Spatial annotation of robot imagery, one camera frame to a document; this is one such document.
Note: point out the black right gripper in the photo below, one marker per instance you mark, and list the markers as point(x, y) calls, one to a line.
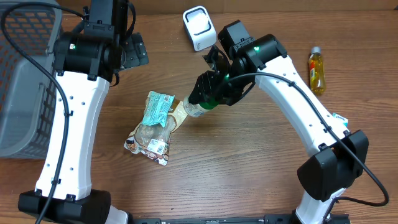
point(204, 88)

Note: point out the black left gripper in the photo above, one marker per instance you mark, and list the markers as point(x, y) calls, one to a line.
point(136, 50)

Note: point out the green lid white jar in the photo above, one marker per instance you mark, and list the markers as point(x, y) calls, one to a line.
point(197, 109)

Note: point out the teal snack packet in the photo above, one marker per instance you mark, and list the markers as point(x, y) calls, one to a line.
point(157, 109)

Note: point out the brown cookie bag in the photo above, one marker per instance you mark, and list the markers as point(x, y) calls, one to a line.
point(153, 141)

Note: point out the yellow oil bottle silver cap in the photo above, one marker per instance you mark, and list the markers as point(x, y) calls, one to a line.
point(316, 71)

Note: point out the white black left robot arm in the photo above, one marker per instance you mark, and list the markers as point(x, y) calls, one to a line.
point(86, 64)

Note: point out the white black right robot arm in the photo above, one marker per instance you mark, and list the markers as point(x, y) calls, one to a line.
point(335, 155)

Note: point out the white barcode scanner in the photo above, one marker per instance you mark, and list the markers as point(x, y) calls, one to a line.
point(199, 28)

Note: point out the grey plastic shopping basket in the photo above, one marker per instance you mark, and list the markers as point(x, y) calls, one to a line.
point(28, 97)

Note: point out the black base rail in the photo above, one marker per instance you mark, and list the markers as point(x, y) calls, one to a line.
point(214, 221)

